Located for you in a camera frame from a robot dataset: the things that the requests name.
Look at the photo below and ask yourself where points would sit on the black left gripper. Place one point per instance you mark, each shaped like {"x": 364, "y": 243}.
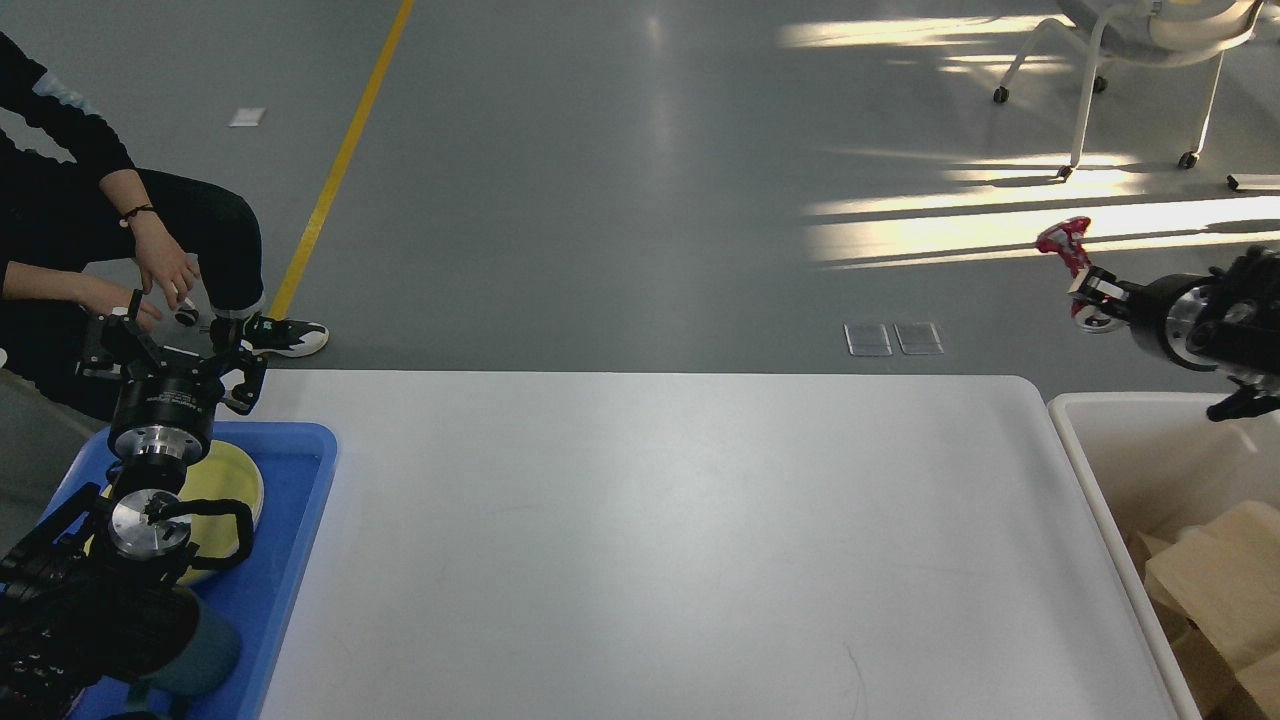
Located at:
{"x": 170, "y": 416}

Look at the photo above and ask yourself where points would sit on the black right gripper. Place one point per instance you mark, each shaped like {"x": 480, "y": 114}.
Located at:
{"x": 1160, "y": 314}

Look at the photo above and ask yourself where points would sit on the crushed red can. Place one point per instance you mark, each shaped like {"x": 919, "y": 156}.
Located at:
{"x": 1066, "y": 240}

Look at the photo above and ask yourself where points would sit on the yellow plate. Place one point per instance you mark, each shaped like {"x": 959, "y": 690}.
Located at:
{"x": 228, "y": 473}

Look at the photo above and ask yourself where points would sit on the dark green mug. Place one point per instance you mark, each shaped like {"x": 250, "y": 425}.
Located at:
{"x": 204, "y": 649}

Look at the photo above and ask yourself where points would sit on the large brown paper bag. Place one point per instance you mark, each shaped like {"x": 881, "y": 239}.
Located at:
{"x": 1219, "y": 581}

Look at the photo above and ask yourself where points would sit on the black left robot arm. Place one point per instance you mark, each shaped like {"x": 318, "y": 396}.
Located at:
{"x": 93, "y": 591}

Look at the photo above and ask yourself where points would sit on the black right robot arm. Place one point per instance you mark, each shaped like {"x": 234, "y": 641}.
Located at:
{"x": 1225, "y": 321}

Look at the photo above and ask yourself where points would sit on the person left hand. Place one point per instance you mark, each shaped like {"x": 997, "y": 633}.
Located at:
{"x": 98, "y": 296}

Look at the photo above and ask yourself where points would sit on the person right hand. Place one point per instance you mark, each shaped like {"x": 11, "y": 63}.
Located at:
{"x": 164, "y": 266}

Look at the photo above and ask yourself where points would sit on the blue plastic tray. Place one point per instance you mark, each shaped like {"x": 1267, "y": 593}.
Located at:
{"x": 296, "y": 461}

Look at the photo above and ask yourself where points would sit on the white plastic bin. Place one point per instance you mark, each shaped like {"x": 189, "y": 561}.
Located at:
{"x": 1152, "y": 462}

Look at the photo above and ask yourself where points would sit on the small grey floor plate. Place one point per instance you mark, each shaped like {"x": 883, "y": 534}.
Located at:
{"x": 868, "y": 340}

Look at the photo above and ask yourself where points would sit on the person torso black clothing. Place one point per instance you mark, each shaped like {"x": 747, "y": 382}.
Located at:
{"x": 56, "y": 217}

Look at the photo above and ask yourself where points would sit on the white rolling chair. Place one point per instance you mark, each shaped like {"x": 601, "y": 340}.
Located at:
{"x": 1158, "y": 34}

